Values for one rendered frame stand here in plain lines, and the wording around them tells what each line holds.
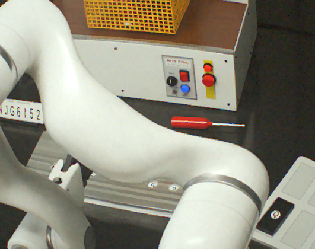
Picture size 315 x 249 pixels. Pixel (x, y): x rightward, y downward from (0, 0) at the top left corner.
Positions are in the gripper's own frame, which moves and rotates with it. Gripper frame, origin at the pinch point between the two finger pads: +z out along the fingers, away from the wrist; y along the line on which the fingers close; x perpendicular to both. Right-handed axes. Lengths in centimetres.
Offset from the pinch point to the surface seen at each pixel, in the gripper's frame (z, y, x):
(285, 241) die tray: 5.1, 17.4, 43.2
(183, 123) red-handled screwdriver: 34.9, 9.2, 10.9
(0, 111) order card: 29.7, 10.0, -38.9
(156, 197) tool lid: 10.1, 13.1, 11.8
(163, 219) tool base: 7.1, 16.7, 14.3
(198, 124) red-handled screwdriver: 35.3, 9.2, 14.6
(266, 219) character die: 10.1, 15.3, 37.3
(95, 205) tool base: 7.0, 16.3, -1.7
